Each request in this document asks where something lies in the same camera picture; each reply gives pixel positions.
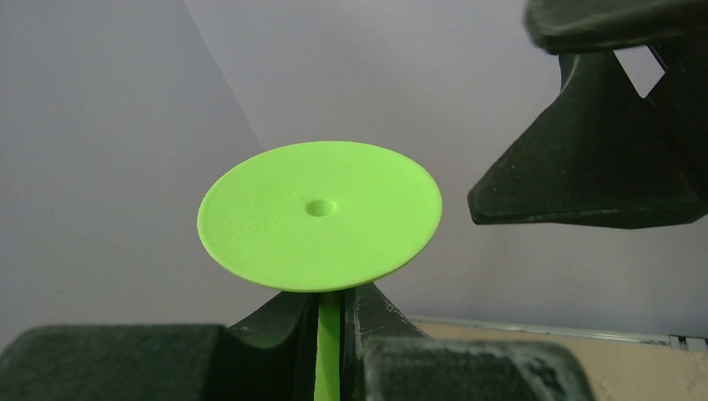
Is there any green plastic goblet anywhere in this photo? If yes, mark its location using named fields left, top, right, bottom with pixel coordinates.
left=196, top=140, right=443, bottom=400

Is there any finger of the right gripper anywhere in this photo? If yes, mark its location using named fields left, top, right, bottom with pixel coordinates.
left=524, top=0, right=707, bottom=54
left=468, top=51, right=707, bottom=229

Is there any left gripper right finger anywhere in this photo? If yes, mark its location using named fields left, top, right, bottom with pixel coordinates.
left=340, top=283, right=595, bottom=400

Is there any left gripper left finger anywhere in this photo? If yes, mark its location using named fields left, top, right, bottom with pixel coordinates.
left=1, top=292, right=319, bottom=400

